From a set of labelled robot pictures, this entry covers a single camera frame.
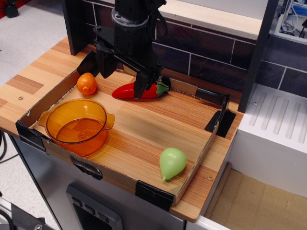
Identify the grey toy oven panel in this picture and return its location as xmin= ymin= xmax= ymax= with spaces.
xmin=66 ymin=185 xmax=123 ymax=230

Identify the black cable on floor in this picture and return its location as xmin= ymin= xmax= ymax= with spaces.
xmin=0 ymin=130 xmax=19 ymax=164

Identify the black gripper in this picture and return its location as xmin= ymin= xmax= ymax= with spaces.
xmin=94 ymin=20 xmax=165 ymax=99

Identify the cardboard fence with black tape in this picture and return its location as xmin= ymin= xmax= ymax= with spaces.
xmin=16 ymin=52 xmax=242 ymax=219

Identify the dark grey vertical post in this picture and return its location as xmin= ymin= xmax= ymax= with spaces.
xmin=238 ymin=0 xmax=278 ymax=113

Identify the transparent orange plastic pot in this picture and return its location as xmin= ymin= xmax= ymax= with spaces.
xmin=38 ymin=99 xmax=115 ymax=157

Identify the red toy chili pepper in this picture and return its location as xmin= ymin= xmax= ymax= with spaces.
xmin=112 ymin=81 xmax=170 ymax=99

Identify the orange toy carrot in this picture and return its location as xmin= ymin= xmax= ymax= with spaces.
xmin=77 ymin=72 xmax=97 ymax=95

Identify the white toy sink drainboard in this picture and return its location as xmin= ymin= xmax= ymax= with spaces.
xmin=229 ymin=85 xmax=307 ymax=197

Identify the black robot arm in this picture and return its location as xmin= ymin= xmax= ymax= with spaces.
xmin=94 ymin=0 xmax=167 ymax=98

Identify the green toy pear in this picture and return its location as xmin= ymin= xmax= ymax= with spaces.
xmin=159 ymin=148 xmax=187 ymax=181

